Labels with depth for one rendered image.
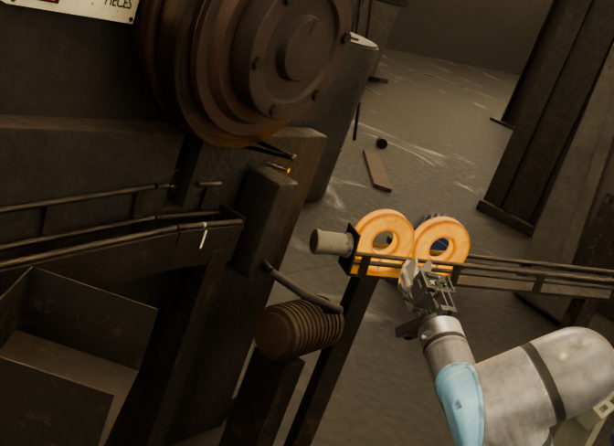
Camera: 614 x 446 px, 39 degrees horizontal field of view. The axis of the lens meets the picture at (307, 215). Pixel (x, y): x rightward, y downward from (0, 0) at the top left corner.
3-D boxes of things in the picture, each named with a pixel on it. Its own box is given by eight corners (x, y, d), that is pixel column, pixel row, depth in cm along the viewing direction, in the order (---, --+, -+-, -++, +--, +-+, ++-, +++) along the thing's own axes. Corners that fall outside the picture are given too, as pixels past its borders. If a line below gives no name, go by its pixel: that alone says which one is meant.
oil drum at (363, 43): (201, 157, 468) (252, -1, 441) (269, 157, 516) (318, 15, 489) (280, 206, 438) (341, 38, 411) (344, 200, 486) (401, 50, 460)
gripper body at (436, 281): (449, 272, 183) (466, 314, 174) (428, 300, 188) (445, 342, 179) (418, 266, 180) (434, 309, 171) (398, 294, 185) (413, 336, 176)
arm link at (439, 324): (451, 363, 176) (412, 356, 172) (445, 345, 180) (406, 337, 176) (474, 334, 171) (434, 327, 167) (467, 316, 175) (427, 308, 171)
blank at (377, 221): (359, 204, 202) (364, 209, 199) (418, 212, 207) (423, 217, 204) (343, 263, 207) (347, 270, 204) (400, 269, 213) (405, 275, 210)
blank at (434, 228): (417, 212, 207) (422, 217, 204) (472, 218, 213) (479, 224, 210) (399, 269, 213) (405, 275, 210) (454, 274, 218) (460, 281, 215)
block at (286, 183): (213, 259, 198) (246, 164, 191) (236, 255, 205) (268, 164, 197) (246, 281, 193) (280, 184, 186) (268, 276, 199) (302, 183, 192)
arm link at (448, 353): (444, 419, 167) (435, 390, 160) (427, 367, 176) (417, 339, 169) (491, 403, 166) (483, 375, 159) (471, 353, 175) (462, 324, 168)
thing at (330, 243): (307, 247, 204) (312, 224, 202) (342, 250, 207) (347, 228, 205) (314, 259, 199) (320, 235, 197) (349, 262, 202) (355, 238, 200)
